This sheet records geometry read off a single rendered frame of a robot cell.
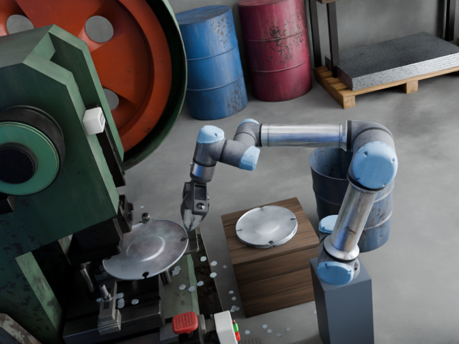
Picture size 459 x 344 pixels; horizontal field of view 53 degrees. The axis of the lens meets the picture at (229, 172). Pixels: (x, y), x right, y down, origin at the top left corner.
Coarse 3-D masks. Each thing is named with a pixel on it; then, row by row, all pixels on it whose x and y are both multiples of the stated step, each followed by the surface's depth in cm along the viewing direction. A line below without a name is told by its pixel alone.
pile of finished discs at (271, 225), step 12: (252, 216) 226; (264, 216) 223; (276, 216) 222; (288, 216) 220; (240, 228) 220; (252, 228) 218; (264, 228) 215; (276, 228) 214; (288, 228) 213; (240, 240) 214; (252, 240) 211; (264, 240) 209; (276, 240) 207
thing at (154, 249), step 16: (144, 224) 166; (160, 224) 164; (176, 224) 162; (128, 240) 159; (144, 240) 156; (160, 240) 155; (176, 240) 154; (112, 256) 153; (128, 256) 151; (144, 256) 149; (160, 256) 149; (176, 256) 147; (112, 272) 146; (128, 272) 145; (144, 272) 144; (160, 272) 142
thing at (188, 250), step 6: (192, 234) 156; (180, 240) 154; (192, 240) 153; (192, 246) 150; (198, 246) 151; (186, 252) 148; (192, 252) 149; (168, 270) 155; (162, 276) 155; (168, 276) 155; (168, 282) 156
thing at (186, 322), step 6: (192, 312) 129; (174, 318) 128; (180, 318) 128; (186, 318) 127; (192, 318) 127; (174, 324) 126; (180, 324) 126; (186, 324) 125; (192, 324) 125; (174, 330) 125; (180, 330) 124; (186, 330) 125; (192, 330) 125
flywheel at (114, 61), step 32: (0, 0) 144; (32, 0) 145; (64, 0) 146; (96, 0) 148; (128, 0) 146; (0, 32) 148; (128, 32) 154; (160, 32) 152; (96, 64) 158; (128, 64) 159; (160, 64) 157; (128, 96) 165; (160, 96) 163; (128, 128) 168
